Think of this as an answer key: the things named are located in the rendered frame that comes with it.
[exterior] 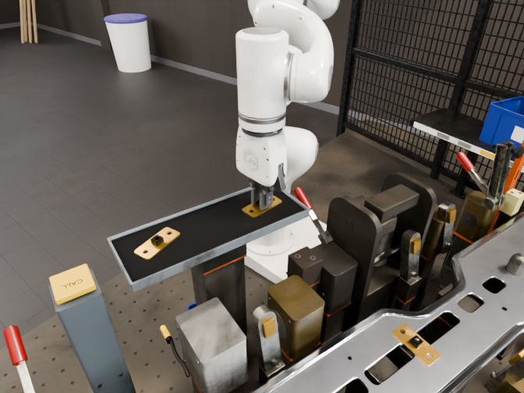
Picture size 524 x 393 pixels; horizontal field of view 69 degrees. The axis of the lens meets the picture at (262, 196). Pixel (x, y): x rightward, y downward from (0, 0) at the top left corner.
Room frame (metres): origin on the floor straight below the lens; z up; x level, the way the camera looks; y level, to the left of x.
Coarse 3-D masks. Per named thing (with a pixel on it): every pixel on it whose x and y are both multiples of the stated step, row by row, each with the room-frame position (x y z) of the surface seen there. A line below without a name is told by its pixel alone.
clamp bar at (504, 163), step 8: (504, 144) 0.82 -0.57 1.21; (512, 144) 0.82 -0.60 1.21; (496, 152) 0.82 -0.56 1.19; (504, 152) 0.81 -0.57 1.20; (512, 152) 0.80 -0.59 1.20; (520, 152) 0.79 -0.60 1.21; (496, 160) 0.81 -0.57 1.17; (504, 160) 0.80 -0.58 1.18; (496, 168) 0.81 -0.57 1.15; (504, 168) 0.82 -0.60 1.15; (496, 176) 0.80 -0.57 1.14; (504, 176) 0.81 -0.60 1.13; (496, 184) 0.80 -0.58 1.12; (504, 184) 0.81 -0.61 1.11; (488, 192) 0.81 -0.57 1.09; (496, 192) 0.79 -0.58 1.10
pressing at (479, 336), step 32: (512, 224) 0.78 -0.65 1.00; (480, 256) 0.67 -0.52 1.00; (480, 288) 0.57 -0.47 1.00; (512, 288) 0.57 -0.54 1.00; (384, 320) 0.48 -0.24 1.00; (416, 320) 0.48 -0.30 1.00; (480, 320) 0.48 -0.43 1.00; (512, 320) 0.48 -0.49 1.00; (320, 352) 0.41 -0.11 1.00; (352, 352) 0.41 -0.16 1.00; (384, 352) 0.41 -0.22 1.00; (448, 352) 0.41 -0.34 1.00; (480, 352) 0.41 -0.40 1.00; (288, 384) 0.35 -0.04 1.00; (320, 384) 0.35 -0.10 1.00; (384, 384) 0.35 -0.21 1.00; (416, 384) 0.35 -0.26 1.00; (448, 384) 0.36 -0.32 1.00
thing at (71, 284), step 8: (64, 272) 0.46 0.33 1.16; (72, 272) 0.46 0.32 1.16; (80, 272) 0.46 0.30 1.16; (88, 272) 0.46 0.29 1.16; (56, 280) 0.44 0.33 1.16; (64, 280) 0.44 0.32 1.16; (72, 280) 0.44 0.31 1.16; (80, 280) 0.44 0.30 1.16; (88, 280) 0.44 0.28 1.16; (56, 288) 0.42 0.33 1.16; (64, 288) 0.42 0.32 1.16; (72, 288) 0.42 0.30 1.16; (80, 288) 0.42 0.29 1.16; (88, 288) 0.42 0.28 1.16; (96, 288) 0.43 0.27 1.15; (56, 296) 0.40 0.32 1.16; (64, 296) 0.41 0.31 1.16; (72, 296) 0.41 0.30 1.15
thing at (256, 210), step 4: (276, 200) 0.66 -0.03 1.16; (280, 200) 0.66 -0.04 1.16; (252, 204) 0.65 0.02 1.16; (256, 204) 0.65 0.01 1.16; (272, 204) 0.65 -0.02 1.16; (276, 204) 0.65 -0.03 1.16; (244, 208) 0.63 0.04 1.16; (248, 208) 0.63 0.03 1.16; (252, 208) 0.63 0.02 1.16; (256, 208) 0.63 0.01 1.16; (268, 208) 0.63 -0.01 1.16; (244, 212) 0.62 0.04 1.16; (248, 212) 0.62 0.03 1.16; (252, 212) 0.62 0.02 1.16; (256, 212) 0.62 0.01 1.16; (260, 212) 0.62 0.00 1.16; (252, 216) 0.61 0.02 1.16; (256, 216) 0.61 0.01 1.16
